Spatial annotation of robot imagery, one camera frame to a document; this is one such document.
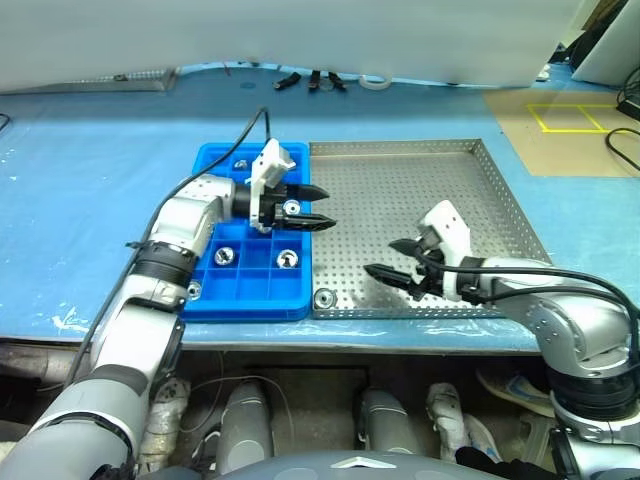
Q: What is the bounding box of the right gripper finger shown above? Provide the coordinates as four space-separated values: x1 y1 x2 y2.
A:
364 264 421 297
388 238 427 260

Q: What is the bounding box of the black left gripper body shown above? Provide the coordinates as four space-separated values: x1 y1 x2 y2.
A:
259 183 302 233

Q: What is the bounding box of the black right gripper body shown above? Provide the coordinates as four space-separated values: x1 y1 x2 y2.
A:
409 234 449 302

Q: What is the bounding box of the perforated steel tray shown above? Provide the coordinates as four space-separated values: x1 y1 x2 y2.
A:
308 138 554 321

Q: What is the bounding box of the blue compartment tray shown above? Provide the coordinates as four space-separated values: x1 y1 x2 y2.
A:
179 141 314 324

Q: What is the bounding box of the white tape roll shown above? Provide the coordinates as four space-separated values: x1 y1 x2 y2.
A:
358 74 392 93

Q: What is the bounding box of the white sneaker with blue stripe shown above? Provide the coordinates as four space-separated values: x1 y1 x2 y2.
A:
475 368 555 418

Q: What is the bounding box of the grey rounded robot leg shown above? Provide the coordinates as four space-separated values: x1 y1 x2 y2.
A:
356 388 420 455
213 379 275 475

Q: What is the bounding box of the cardboard sheet with yellow tape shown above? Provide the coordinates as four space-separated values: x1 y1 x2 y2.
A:
483 88 640 178

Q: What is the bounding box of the grey robot torso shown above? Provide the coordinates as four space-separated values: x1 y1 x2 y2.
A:
207 448 501 480

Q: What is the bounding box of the grey pipe under table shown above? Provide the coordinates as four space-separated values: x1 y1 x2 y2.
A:
0 343 99 387

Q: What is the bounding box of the white foam board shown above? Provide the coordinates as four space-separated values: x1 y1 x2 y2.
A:
571 0 640 82

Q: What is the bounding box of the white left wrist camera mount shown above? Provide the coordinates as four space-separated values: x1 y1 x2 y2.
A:
245 138 297 235

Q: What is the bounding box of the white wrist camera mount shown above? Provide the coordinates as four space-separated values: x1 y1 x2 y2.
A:
416 199 474 302
245 138 297 235

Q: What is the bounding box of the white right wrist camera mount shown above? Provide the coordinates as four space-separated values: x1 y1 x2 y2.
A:
416 199 474 302

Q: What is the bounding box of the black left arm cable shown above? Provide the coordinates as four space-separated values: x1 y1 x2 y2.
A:
64 106 274 396

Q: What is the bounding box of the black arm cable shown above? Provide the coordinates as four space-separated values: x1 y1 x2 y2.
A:
64 106 274 396
424 252 640 326

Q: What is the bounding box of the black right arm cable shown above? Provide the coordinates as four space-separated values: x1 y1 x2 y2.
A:
424 252 640 326

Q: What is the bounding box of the black clip with ring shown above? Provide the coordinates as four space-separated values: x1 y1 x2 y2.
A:
320 71 349 94

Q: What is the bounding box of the perforated metal rail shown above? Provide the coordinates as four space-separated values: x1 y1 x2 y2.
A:
0 67 180 96

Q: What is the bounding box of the black looped cable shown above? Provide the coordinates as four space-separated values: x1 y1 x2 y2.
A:
606 127 640 167

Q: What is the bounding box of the black cable bundle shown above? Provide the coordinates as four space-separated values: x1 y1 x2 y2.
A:
616 64 640 122

